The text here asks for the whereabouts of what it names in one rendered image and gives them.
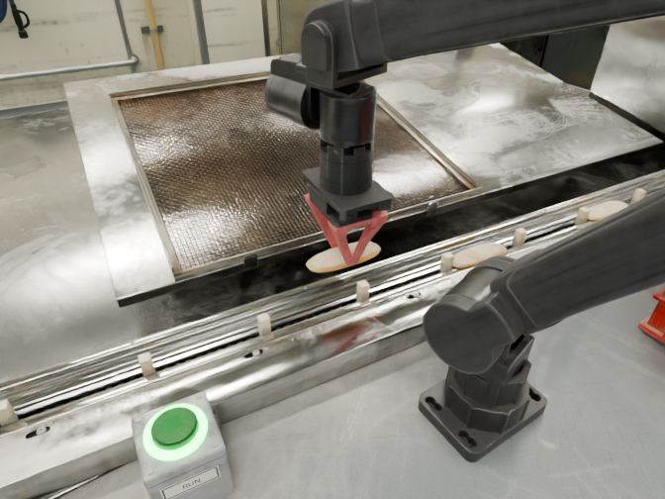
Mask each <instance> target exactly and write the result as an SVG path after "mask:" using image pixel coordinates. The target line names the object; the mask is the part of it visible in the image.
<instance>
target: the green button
mask: <svg viewBox="0 0 665 499"><path fill-rule="evenodd" d="M198 430H199V423H198V419H197V416H196V414H195V413H194V412H193V411H192V410H190V409H188V408H185V407H175V408H171V409H168V410H166V411H164V412H163V413H161V414H160V415H159V416H158V417H157V418H156V419H155V420H154V422H153V423H152V426H151V429H150V434H151V437H152V440H153V443H154V445H155V446H156V447H158V448H159V449H164V450H175V449H181V448H183V447H185V446H186V445H188V444H189V443H190V442H191V441H192V440H193V439H194V438H195V436H196V435H197V433H198Z"/></svg>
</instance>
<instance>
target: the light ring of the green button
mask: <svg viewBox="0 0 665 499"><path fill-rule="evenodd" d="M175 407H185V408H188V409H190V410H192V411H193V412H194V413H195V414H196V416H197V417H198V421H199V430H198V433H197V435H196V436H195V438H194V439H193V440H192V441H191V442H190V443H189V444H188V445H186V446H185V447H183V448H181V449H175V450H164V449H159V448H158V447H156V446H155V445H154V444H153V442H152V440H151V434H150V429H151V426H152V423H153V422H154V420H155V419H156V418H157V417H158V416H159V415H160V414H161V413H163V412H164V411H166V410H168V409H171V408H175ZM207 429H208V423H207V419H206V416H205V414H204V413H203V412H202V411H201V410H200V409H199V408H197V407H195V406H193V405H189V404H177V405H173V406H170V407H167V408H165V409H163V410H161V411H160V412H158V413H157V414H156V415H154V416H153V417H152V418H151V420H150V421H149V422H148V424H147V425H146V427H145V429H144V433H143V444H144V447H145V449H146V450H147V452H148V453H149V454H150V455H152V456H153V457H155V458H157V459H161V460H174V459H178V458H181V457H184V456H186V455H188V454H189V453H191V452H193V451H194V450H195V449H196V448H197V447H198V446H199V445H200V444H201V443H202V441H203V440H204V439H205V437H206V434H207Z"/></svg>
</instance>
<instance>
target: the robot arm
mask: <svg viewBox="0 0 665 499"><path fill-rule="evenodd" d="M659 16H665V0H333V1H331V2H328V3H325V4H321V5H318V6H315V7H313V8H312V9H311V10H310V11H309V12H308V13H307V15H306V17H305V19H304V22H303V27H302V35H301V52H298V53H294V54H290V55H286V56H282V57H278V58H274V59H272V60H271V62H270V76H269V77H268V79H267V82H266V85H265V90H264V99H265V103H266V106H267V108H268V110H269V111H270V112H271V113H272V114H273V115H275V116H278V117H280V118H283V119H286V120H288V121H291V122H293V123H296V124H299V125H301V126H304V127H306V128H309V129H312V130H317V129H320V165H321V166H319V167H314V168H310V169H305V170H303V182H309V183H310V184H309V193H308V194H306V195H305V200H306V202H307V203H308V205H309V207H310V209H311V210H312V212H313V214H314V216H315V217H316V219H317V221H318V223H319V225H320V226H321V228H322V230H323V232H324V234H325V236H326V238H327V239H328V241H329V243H330V245H331V247H332V248H337V247H338V248H339V250H340V253H341V255H342V257H343V259H344V261H345V263H346V265H351V264H355V263H358V261H359V259H360V258H361V256H362V254H363V252H364V250H365V249H366V247H367V245H368V243H369V242H370V241H371V239H372V238H373V237H374V236H375V234H376V233H377V232H378V231H379V229H380V228H381V227H382V226H383V224H384V223H385V222H386V221H387V219H388V212H387V211H386V210H388V209H391V208H392V207H393V195H392V194H391V193H390V192H389V191H387V190H386V189H385V188H384V187H382V186H381V185H380V184H379V183H377V182H376V181H375V180H374V179H373V178H372V165H373V148H374V131H375V114H376V96H377V89H376V88H375V87H374V86H373V85H370V84H367V83H362V82H359V81H360V80H363V79H366V78H369V77H372V76H375V75H379V74H382V73H385V72H387V70H388V62H393V61H399V60H404V59H408V58H413V57H417V56H422V55H424V56H428V55H429V54H434V53H440V52H446V51H452V50H463V49H469V48H475V47H481V46H486V45H492V44H498V43H504V42H510V41H516V40H522V39H528V38H534V37H540V36H546V35H552V34H558V35H559V34H562V33H564V32H570V31H576V30H582V29H588V28H594V27H600V26H605V25H611V24H617V23H623V22H629V21H635V20H641V19H647V18H653V17H659ZM365 225H366V226H365ZM361 226H365V228H364V230H363V233H362V235H361V237H360V239H359V242H358V244H357V246H356V248H355V250H354V252H353V253H351V251H350V249H349V246H348V242H347V238H346V235H347V234H348V231H349V230H351V229H354V228H358V227H361ZM664 283H665V188H663V189H661V190H659V191H657V192H655V193H653V194H651V195H649V196H647V197H645V198H643V199H641V200H639V201H637V202H635V203H633V204H631V205H629V206H627V207H625V208H623V209H621V210H619V211H617V212H615V213H613V214H611V215H609V216H607V217H606V218H604V219H602V220H600V221H598V222H596V223H594V224H592V225H590V226H588V227H586V228H584V229H582V230H580V231H578V232H576V233H574V234H572V235H570V236H568V237H566V238H564V239H562V240H560V241H558V242H556V243H554V244H552V245H549V246H548V247H546V248H544V249H536V250H534V251H532V252H530V253H528V254H526V255H524V256H522V257H520V258H518V259H515V258H512V257H509V256H503V255H499V256H492V257H489V258H487V259H486V260H484V261H481V262H480V263H478V264H477V265H476V266H474V267H473V268H472V269H471V270H470V271H468V272H467V273H466V275H465V276H464V278H463V279H462V280H461V281H459V282H458V283H457V284H456V285H455V286H453V287H452V288H451V289H450V290H449V291H448V292H446V293H445V294H444V295H443V296H442V297H441V298H439V299H438V300H437V301H436V302H435V303H433V304H432V305H431V306H430V307H429V308H428V309H427V310H426V312H425V314H424V317H423V329H424V334H425V336H426V339H427V342H428V344H429V346H430V347H431V349H432V350H433V351H434V352H435V354H436V355H437V356H438V357H439V358H440V359H441V360H442V361H444V362H445V363H446V364H448V365H449V367H448V371H447V375H446V378H445V379H444V380H442V381H440V382H439V383H437V384H436V385H435V386H433V387H431V388H430V389H428V390H426V391H425V392H423V393H422V394H421V395H420V399H419V405H418V408H419V410H420V412H421V413H422V414H423V415H424V416H425V417H426V418H427V419H428V420H429V421H430V422H431V424H432V425H433V426H434V427H435V428H436V429H437V430H438V431H439V432H440V433H441V434H442V435H443V436H444V437H445V439H446V440H447V441H448V442H449V443H450V444H451V445H452V446H453V447H454V448H455V449H456V450H457V451H458V452H459V453H460V455H461V456H462V457H463V458H464V459H465V460H467V461H469V462H476V461H478V460H479V459H481V458H482V457H484V456H485V455H486V454H488V453H489V452H490V451H492V450H493V449H495V448H496V447H498V446H499V445H500V444H502V443H503V442H505V441H506V440H507V439H509V438H510V437H511V436H513V435H514V434H516V433H517V432H518V431H520V430H521V429H522V428H524V427H525V426H527V425H528V424H529V423H531V422H532V421H533V420H535V419H536V418H538V417H539V416H540V415H542V414H543V412H544V409H545V407H546V404H547V399H546V397H545V396H544V395H543V394H541V393H540V392H539V391H538V390H536V389H535V388H534V387H533V386H532V385H530V384H529V383H528V381H527V377H528V374H529V371H530V368H531V362H530V361H528V356H529V353H530V350H531V348H532V345H533V342H534V339H535V337H533V336H531V334H534V333H537V332H540V331H543V330H545V329H547V328H550V327H552V326H554V325H556V324H558V323H559V322H561V321H563V320H564V319H566V318H568V317H570V316H573V315H576V314H578V313H581V312H583V311H586V310H589V309H592V308H594V307H597V306H600V305H603V304H606V303H609V302H612V301H615V300H617V299H620V298H623V297H625V296H628V295H631V294H634V293H637V292H640V291H643V290H646V289H649V288H652V287H655V286H658V285H661V284H664Z"/></svg>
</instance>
